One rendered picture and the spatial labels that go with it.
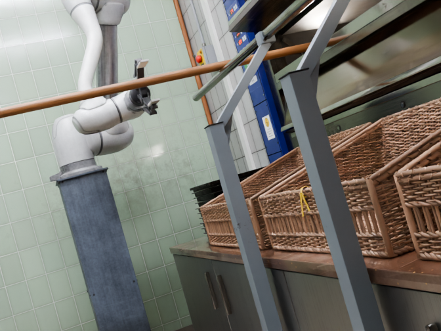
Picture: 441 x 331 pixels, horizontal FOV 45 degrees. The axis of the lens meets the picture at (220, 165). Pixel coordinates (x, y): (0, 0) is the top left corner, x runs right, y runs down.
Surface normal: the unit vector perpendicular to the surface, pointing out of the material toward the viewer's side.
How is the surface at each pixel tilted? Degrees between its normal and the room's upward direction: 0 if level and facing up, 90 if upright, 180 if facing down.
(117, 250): 90
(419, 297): 90
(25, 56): 90
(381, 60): 70
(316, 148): 90
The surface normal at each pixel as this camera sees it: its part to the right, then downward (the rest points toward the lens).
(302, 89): 0.31, -0.12
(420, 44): -0.95, -0.09
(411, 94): -0.91, 0.25
